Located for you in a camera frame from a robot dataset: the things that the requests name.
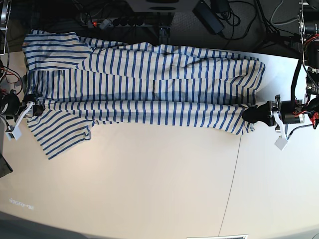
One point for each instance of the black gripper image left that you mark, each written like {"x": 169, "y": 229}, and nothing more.
{"x": 11, "y": 106}

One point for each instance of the black power strip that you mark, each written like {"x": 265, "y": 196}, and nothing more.
{"x": 103, "y": 23}

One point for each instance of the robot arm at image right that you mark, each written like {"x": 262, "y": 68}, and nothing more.
{"x": 293, "y": 110}

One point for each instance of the black table clamp mount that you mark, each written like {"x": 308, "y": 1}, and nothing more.
{"x": 164, "y": 35}

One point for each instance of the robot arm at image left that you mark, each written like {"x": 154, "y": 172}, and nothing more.
{"x": 5, "y": 70}

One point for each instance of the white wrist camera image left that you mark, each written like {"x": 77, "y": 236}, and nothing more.
{"x": 15, "y": 132}

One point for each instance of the blue white striped T-shirt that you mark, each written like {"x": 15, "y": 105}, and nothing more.
{"x": 83, "y": 81}

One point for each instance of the black power adapter brick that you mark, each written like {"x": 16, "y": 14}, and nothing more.
{"x": 208, "y": 18}

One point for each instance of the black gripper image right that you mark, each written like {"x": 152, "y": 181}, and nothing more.
{"x": 266, "y": 113}

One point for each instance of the dark object at left edge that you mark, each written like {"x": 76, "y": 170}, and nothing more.
{"x": 5, "y": 168}

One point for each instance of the black tripod stand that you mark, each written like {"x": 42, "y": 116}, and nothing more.
{"x": 275, "y": 36}

